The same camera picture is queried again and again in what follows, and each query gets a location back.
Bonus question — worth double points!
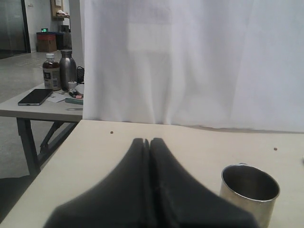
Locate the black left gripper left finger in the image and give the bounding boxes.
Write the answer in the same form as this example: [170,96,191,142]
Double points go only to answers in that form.
[44,138,158,228]

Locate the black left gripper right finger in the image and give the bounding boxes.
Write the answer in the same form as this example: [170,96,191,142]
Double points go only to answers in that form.
[150,138,258,228]

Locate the steel cup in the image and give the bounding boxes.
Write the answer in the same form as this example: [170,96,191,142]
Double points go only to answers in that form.
[219,163,280,228]

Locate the brown drink bottle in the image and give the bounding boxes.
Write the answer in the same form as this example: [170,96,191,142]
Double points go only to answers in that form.
[42,53,61,91]

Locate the grey side table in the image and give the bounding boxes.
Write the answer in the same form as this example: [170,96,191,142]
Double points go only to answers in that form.
[0,89,83,177]

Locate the teal flat case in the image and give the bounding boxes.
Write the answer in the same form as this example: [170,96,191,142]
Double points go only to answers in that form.
[65,98,84,105]

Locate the white paper card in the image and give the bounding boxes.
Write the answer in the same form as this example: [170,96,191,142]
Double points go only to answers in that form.
[46,94,66,103]

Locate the small white cup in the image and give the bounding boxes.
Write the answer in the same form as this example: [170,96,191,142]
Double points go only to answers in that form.
[68,81,77,90]

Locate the black smartphone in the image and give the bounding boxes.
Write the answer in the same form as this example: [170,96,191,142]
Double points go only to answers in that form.
[18,89,53,106]

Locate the grey metal flask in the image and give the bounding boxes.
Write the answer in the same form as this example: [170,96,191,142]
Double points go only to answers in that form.
[59,49,77,90]

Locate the white backdrop curtain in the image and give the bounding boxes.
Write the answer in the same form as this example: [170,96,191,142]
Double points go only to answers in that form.
[81,0,304,132]

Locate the cardboard box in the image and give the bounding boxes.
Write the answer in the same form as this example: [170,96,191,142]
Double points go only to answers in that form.
[37,32,57,53]

